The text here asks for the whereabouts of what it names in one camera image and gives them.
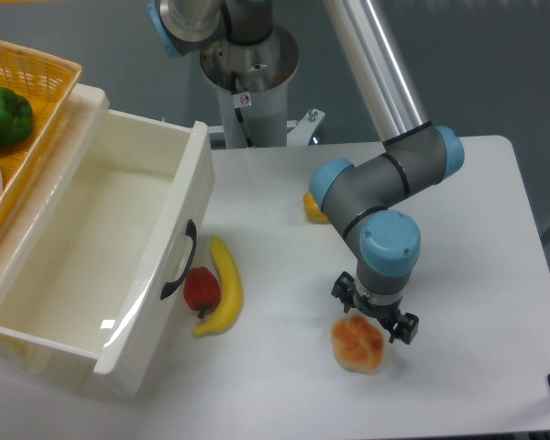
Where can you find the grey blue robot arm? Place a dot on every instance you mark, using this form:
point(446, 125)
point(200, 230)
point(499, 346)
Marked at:
point(359, 200)

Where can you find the round knotted bread roll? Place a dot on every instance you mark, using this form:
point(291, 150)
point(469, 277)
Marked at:
point(357, 344)

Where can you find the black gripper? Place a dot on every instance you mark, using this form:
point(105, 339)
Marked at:
point(383, 307)

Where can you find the yellow bell pepper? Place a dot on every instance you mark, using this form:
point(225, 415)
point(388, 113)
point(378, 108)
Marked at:
point(312, 210)

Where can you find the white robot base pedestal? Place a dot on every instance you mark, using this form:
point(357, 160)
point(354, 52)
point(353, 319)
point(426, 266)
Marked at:
point(251, 84)

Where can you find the yellow woven basket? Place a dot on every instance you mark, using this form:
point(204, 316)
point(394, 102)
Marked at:
point(46, 81)

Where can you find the green bell pepper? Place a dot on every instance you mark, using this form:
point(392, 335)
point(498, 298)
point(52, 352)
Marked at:
point(16, 115)

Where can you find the white drawer cabinet frame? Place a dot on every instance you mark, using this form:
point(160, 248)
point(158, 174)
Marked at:
point(82, 115)

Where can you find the red bell pepper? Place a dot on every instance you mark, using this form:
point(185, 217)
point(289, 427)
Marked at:
point(201, 291)

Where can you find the white plastic drawer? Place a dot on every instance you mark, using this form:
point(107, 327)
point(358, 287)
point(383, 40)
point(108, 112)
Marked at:
point(91, 298)

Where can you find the yellow banana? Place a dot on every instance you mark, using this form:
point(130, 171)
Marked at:
point(228, 310)

